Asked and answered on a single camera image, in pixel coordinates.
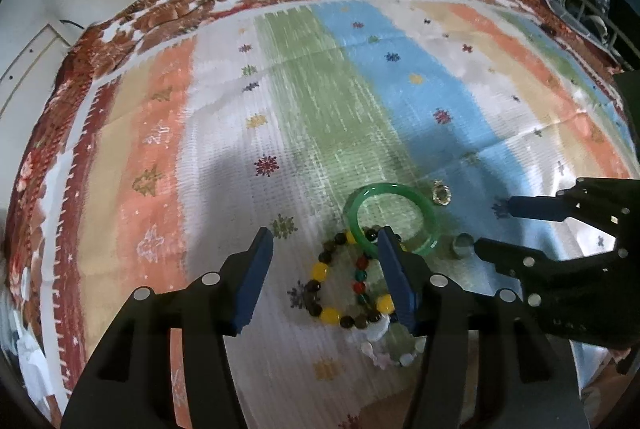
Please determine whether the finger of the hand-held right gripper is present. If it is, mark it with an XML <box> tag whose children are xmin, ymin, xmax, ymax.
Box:
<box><xmin>473</xmin><ymin>236</ymin><xmax>623</xmax><ymax>307</ymax></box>
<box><xmin>508</xmin><ymin>177</ymin><xmax>640</xmax><ymax>256</ymax></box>

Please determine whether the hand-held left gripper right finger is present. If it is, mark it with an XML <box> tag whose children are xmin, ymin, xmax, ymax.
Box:
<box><xmin>377</xmin><ymin>225</ymin><xmax>592</xmax><ymax>429</ymax></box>

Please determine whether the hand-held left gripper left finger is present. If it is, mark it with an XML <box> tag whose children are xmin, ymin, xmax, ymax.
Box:
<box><xmin>60</xmin><ymin>226</ymin><xmax>275</xmax><ymax>429</ymax></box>

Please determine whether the yellow and dark bead bracelet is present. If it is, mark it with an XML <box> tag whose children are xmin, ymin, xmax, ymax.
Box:
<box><xmin>303</xmin><ymin>226</ymin><xmax>397</xmax><ymax>329</ymax></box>

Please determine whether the green jade bangle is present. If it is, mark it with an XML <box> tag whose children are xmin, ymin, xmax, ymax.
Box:
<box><xmin>343</xmin><ymin>184</ymin><xmax>442</xmax><ymax>258</ymax></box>

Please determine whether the striped woven mat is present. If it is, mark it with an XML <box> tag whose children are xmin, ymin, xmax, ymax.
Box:
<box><xmin>47</xmin><ymin>0</ymin><xmax>633</xmax><ymax>429</ymax></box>

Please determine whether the pale white bead bracelet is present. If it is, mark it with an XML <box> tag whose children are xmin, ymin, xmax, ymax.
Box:
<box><xmin>348</xmin><ymin>315</ymin><xmax>427</xmax><ymax>368</ymax></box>

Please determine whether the gold ring with stone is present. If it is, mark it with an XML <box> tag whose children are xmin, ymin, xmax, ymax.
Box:
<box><xmin>431</xmin><ymin>180</ymin><xmax>453</xmax><ymax>206</ymax></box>

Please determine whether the metal wire rack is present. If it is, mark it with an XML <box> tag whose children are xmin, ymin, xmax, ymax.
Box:
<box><xmin>525</xmin><ymin>0</ymin><xmax>636</xmax><ymax>75</ymax></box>

